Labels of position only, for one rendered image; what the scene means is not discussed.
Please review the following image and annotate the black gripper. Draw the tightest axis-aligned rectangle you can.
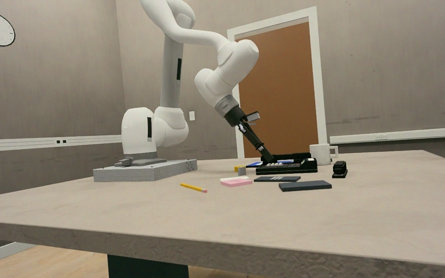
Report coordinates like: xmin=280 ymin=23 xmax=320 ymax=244
xmin=225 ymin=106 xmax=274 ymax=162

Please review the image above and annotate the black telephone handset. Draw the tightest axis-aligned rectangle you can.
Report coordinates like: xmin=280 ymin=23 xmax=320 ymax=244
xmin=261 ymin=152 xmax=311 ymax=162

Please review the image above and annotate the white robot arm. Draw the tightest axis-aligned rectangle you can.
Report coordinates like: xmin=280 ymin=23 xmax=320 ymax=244
xmin=114 ymin=0 xmax=259 ymax=167

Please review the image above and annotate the grey mug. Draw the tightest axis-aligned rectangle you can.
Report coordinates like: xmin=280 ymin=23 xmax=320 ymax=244
xmin=309 ymin=144 xmax=338 ymax=166

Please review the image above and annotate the blue notebook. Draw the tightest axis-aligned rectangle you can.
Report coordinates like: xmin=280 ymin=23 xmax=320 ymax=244
xmin=246 ymin=161 xmax=293 ymax=168

